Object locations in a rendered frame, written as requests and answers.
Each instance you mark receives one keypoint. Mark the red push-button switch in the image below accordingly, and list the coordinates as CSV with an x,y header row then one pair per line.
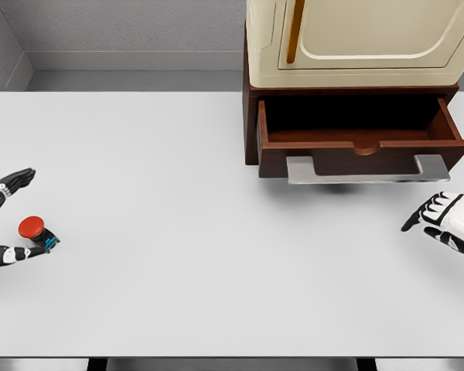
x,y
31,227

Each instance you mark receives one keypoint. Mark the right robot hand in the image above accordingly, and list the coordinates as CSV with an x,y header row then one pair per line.
x,y
458,220

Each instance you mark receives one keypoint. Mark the brown wooden drawer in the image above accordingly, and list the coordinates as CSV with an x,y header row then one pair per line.
x,y
355,154

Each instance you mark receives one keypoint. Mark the cream cabinet with door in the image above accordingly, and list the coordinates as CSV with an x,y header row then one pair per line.
x,y
355,38

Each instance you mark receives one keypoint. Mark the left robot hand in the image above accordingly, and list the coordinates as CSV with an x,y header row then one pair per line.
x,y
0,189

